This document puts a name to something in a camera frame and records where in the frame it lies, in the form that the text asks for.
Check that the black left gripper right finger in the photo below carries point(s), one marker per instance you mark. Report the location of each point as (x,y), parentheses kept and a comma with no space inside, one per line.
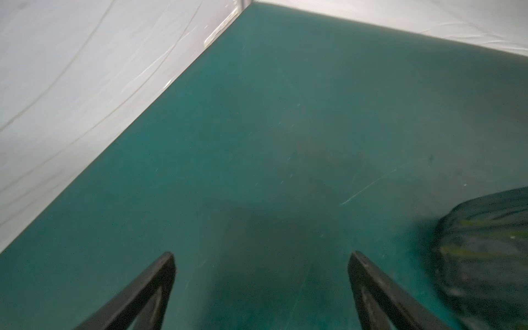
(381,303)

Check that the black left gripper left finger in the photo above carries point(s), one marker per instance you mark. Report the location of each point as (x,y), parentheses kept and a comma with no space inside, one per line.
(142,304)

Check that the dark red glass vase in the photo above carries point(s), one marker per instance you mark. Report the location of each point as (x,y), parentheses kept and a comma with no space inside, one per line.
(479,260)

